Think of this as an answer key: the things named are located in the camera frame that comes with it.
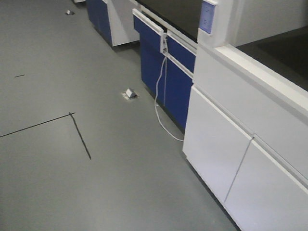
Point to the white power strip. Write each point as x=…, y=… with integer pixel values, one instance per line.
x=163, y=43

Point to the near floor socket box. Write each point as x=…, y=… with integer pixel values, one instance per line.
x=129, y=94

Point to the white fume hood cabinet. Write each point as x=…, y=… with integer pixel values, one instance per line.
x=247, y=126

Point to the far blue lab cabinet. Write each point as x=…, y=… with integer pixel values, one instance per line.
x=113, y=19

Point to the floor socket box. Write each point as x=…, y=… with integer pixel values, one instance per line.
x=69, y=12
x=129, y=94

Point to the far floor socket box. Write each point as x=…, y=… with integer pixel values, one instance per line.
x=69, y=12

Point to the blue lab bench cabinet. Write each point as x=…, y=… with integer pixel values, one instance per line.
x=168, y=77

